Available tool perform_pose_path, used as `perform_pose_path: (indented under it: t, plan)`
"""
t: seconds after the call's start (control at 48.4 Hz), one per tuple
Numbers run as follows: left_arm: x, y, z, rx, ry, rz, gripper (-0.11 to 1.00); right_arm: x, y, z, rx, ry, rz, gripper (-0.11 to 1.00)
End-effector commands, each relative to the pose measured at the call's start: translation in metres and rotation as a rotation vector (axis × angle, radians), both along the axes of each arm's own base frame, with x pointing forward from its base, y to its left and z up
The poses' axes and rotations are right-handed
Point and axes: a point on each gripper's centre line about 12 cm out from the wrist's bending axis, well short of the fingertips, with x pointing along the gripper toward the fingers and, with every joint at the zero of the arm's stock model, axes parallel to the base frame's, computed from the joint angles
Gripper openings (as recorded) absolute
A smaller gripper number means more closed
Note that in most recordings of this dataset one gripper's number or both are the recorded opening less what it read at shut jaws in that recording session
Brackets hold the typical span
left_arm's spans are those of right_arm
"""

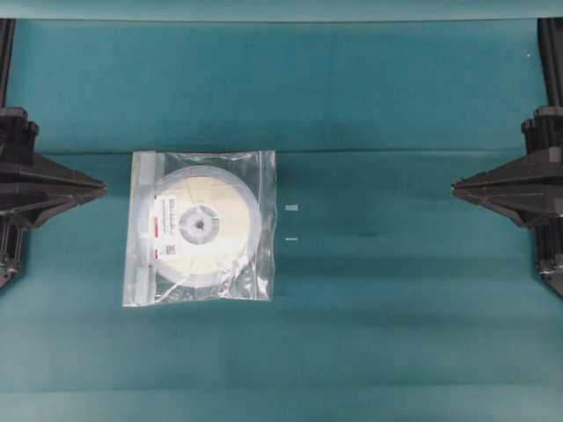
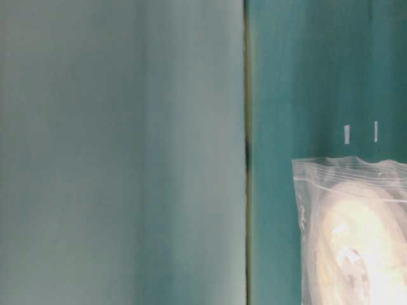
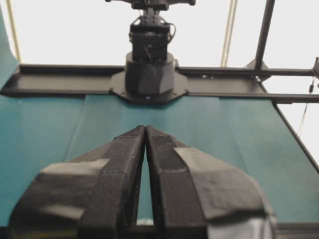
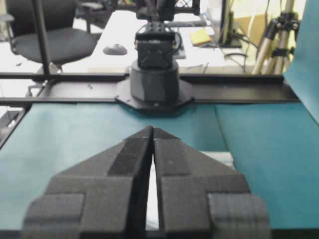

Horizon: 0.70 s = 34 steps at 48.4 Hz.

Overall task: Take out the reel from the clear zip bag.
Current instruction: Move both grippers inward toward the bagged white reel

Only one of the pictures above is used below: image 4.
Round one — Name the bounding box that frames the yellow sticky note pad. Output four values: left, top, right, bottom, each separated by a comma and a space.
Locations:
189, 28, 211, 46

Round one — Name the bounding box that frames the black vertical frame post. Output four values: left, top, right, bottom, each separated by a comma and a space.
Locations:
31, 0, 50, 75

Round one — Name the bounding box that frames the black office chair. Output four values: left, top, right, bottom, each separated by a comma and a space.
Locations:
0, 0, 99, 69

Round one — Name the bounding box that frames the white desk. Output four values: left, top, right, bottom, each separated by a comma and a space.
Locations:
87, 10, 244, 74

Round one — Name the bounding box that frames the black aluminium frame rail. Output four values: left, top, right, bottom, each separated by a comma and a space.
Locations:
0, 73, 299, 110

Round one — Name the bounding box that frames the teal paper backdrop sheet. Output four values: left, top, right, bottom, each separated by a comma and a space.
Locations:
284, 0, 319, 123

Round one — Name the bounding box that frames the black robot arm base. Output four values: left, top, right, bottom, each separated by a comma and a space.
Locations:
115, 0, 200, 111

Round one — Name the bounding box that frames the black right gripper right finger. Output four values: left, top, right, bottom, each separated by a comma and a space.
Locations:
154, 128, 271, 239

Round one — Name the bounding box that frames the grey computer mouse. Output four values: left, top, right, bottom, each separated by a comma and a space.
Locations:
103, 44, 128, 55

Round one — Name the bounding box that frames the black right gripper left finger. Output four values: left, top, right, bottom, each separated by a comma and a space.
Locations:
21, 126, 153, 239

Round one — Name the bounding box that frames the clear zip bag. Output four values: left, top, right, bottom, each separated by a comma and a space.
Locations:
146, 151, 235, 231

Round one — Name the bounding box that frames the silver camera tripod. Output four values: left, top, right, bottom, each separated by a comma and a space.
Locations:
251, 0, 301, 75

